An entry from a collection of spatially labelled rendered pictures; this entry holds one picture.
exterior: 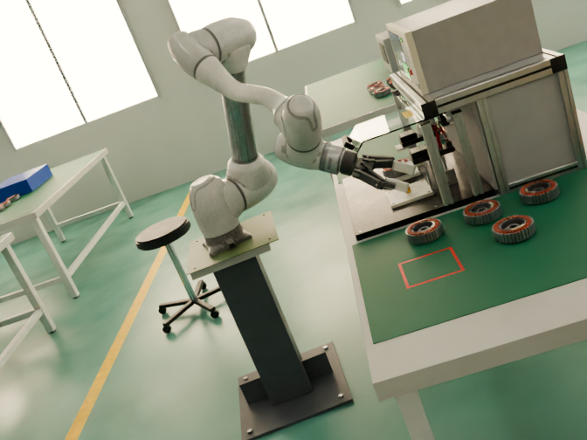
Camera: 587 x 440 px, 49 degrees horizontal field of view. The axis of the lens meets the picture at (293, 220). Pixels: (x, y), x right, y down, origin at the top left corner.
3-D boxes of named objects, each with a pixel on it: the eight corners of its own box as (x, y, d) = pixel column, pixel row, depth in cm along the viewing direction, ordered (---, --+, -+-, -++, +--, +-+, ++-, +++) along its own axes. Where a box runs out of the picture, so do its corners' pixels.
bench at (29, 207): (-23, 333, 501) (-74, 250, 477) (60, 241, 680) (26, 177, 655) (80, 298, 491) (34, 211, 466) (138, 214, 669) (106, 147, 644)
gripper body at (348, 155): (343, 167, 200) (372, 175, 198) (336, 177, 193) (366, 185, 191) (348, 145, 196) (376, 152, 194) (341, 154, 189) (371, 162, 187)
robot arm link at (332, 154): (318, 175, 194) (336, 180, 193) (322, 147, 189) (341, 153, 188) (326, 164, 202) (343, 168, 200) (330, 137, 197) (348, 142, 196)
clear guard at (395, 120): (351, 164, 203) (345, 147, 201) (345, 146, 225) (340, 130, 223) (451, 129, 199) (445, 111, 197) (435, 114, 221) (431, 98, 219)
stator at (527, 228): (486, 236, 182) (484, 224, 181) (522, 221, 183) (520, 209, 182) (507, 249, 172) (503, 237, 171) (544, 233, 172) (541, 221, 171)
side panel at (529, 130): (501, 195, 204) (476, 100, 194) (498, 193, 207) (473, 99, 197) (588, 167, 201) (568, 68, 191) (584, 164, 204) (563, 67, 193)
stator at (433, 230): (405, 248, 194) (402, 237, 193) (410, 231, 204) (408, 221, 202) (442, 241, 189) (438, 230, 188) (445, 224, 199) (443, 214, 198)
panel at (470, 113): (494, 189, 205) (471, 101, 195) (448, 141, 267) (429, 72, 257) (498, 189, 205) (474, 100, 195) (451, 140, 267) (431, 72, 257)
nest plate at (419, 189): (391, 209, 221) (390, 205, 221) (386, 195, 235) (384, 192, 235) (433, 195, 219) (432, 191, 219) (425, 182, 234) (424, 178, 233)
